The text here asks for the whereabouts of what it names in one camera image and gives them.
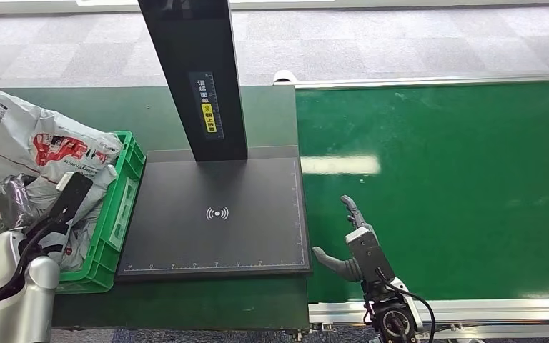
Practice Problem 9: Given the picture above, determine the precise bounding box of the green plastic basket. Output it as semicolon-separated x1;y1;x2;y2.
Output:
0;131;147;295

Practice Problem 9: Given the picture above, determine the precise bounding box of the thin aluminium conveyor rail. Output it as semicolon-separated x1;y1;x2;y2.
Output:
274;71;549;90

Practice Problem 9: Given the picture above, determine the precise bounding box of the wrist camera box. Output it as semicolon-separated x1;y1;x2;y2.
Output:
46;171;94;224
345;227;396;292

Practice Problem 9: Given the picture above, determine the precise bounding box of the grey courier bag red print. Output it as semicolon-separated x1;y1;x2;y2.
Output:
0;80;124;247

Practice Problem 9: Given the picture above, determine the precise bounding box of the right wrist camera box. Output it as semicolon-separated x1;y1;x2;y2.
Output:
345;227;396;292

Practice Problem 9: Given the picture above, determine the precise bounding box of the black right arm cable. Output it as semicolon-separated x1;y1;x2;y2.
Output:
374;269;437;343

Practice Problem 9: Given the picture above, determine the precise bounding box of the white conveyor roller cap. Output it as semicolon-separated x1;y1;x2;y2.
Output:
274;69;299;85

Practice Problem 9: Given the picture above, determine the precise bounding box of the black weighing scale platform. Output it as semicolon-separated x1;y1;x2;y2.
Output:
115;145;312;284

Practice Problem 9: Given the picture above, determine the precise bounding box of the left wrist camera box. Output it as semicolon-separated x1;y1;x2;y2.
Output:
46;171;94;224

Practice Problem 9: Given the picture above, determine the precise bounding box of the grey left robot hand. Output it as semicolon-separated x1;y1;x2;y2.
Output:
0;174;36;238

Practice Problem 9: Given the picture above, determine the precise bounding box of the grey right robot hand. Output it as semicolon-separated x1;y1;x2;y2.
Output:
312;194;375;284

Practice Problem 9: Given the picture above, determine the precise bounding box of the dark green table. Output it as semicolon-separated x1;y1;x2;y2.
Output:
0;86;311;331

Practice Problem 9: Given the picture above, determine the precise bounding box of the plain grey courier bag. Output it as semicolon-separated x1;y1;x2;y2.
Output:
26;164;118;228

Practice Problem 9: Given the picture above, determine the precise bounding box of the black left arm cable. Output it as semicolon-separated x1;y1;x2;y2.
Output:
0;208;67;316

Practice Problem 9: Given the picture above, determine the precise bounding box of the small printed grey bag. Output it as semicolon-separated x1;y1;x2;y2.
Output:
59;208;102;272

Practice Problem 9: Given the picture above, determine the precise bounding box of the wide aluminium conveyor rail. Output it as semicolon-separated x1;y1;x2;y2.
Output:
308;297;549;338

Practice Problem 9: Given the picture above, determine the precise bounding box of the black scale column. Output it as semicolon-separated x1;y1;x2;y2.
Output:
137;0;249;163

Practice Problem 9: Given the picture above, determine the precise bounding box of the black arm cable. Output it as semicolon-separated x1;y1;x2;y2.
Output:
374;269;437;343
0;208;67;316

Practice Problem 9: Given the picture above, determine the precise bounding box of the black yellow column label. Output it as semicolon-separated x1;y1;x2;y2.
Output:
188;71;225;141

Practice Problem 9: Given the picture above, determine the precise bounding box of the green conveyor belt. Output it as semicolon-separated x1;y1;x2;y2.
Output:
295;81;549;304

